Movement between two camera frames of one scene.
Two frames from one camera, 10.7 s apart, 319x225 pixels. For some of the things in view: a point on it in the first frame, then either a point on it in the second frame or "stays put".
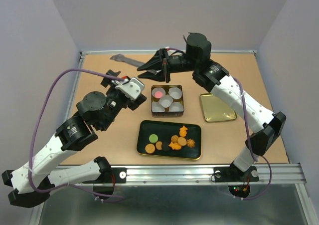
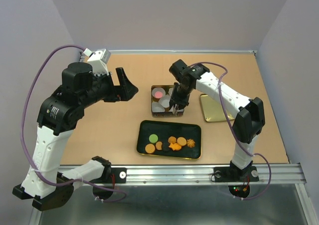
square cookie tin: [167, 101] stays put
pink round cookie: [158, 95] stays put
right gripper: [161, 58] -> [174, 99]
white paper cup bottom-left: [157, 107] stays put
